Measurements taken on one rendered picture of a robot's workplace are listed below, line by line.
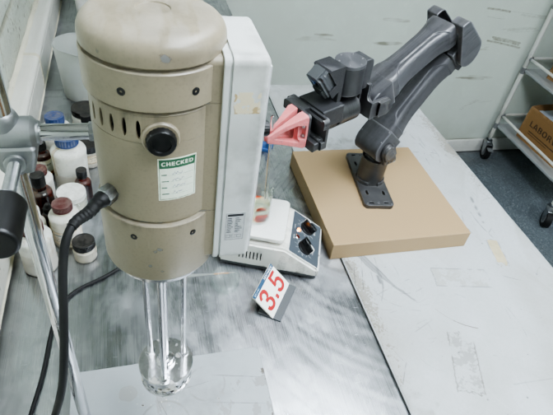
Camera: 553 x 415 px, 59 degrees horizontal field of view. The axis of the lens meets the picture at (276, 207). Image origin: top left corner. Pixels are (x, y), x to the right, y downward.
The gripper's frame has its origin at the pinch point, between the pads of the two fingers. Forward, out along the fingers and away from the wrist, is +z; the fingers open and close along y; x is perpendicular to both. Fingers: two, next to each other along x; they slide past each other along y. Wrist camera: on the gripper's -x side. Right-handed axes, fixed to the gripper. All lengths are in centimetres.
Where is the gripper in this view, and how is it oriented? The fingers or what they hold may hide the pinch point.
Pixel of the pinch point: (269, 137)
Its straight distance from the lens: 85.9
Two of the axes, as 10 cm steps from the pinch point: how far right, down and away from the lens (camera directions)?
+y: 6.2, 5.8, -5.3
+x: -0.7, 7.1, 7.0
